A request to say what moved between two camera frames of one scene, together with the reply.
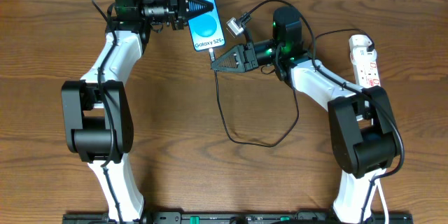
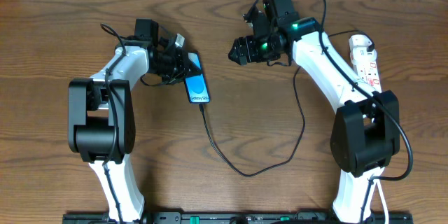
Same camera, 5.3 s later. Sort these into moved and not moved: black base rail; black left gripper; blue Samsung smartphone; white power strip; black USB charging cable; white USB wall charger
Moved: blue Samsung smartphone; black USB charging cable; black left gripper
Not moved: black base rail; white USB wall charger; white power strip
